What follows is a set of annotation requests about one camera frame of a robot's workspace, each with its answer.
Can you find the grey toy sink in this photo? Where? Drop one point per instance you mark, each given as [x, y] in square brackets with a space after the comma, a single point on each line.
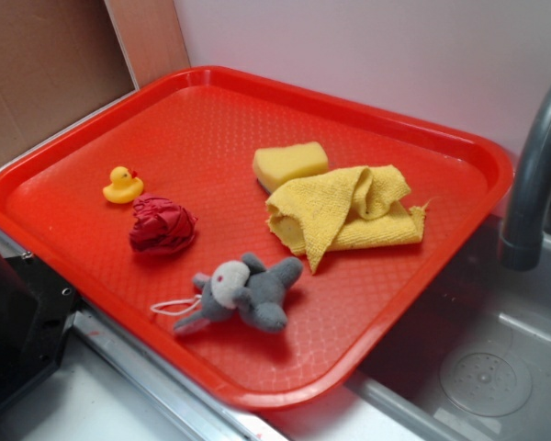
[471, 357]

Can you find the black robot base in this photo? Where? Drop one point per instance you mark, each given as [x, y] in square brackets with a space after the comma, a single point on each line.
[36, 313]

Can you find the crumpled red cloth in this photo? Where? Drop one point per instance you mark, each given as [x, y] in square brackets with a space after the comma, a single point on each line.
[161, 227]

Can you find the red plastic tray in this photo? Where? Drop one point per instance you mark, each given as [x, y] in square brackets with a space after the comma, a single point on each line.
[191, 137]

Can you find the yellow cloth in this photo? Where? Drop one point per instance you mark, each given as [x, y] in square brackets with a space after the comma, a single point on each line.
[345, 209]

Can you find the grey plush toy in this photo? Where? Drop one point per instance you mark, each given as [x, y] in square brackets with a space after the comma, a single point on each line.
[245, 287]

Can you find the yellow rubber duck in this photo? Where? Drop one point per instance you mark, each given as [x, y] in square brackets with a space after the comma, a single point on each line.
[124, 186]

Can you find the brown cardboard panel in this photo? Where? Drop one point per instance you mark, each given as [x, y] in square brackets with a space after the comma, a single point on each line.
[61, 61]

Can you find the yellow sponge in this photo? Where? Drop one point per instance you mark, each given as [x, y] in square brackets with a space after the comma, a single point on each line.
[274, 166]

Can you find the grey toy faucet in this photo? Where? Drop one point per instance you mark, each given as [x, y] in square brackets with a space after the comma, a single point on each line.
[528, 214]

